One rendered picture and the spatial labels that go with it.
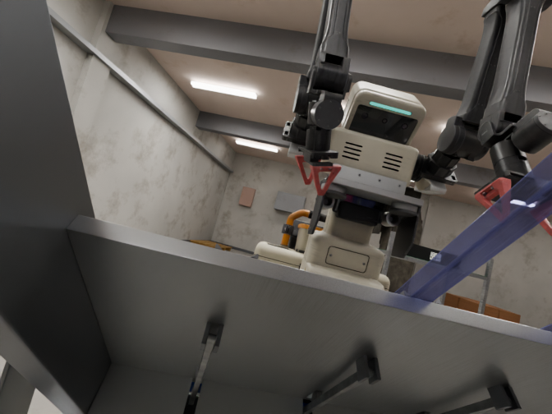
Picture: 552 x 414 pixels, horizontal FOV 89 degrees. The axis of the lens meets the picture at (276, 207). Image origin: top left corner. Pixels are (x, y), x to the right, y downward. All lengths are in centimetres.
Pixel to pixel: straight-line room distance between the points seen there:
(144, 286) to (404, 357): 18
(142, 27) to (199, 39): 78
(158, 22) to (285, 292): 430
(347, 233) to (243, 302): 73
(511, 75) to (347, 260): 59
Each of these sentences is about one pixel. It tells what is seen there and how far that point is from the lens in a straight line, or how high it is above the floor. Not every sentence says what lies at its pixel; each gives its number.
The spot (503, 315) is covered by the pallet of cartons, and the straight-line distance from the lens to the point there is 781.
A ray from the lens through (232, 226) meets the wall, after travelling 939.
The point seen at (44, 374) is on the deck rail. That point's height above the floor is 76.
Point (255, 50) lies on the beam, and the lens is 373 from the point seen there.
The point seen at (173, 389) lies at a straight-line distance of 32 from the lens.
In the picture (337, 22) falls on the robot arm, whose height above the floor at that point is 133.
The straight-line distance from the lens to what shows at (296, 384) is 30.
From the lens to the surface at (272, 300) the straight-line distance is 17.
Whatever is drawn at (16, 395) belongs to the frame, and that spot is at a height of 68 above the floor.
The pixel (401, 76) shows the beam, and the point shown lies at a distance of 355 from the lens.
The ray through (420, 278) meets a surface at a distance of 18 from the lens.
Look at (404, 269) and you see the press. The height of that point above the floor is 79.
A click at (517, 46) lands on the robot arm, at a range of 92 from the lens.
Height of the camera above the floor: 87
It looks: 5 degrees up
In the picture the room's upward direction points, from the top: 15 degrees clockwise
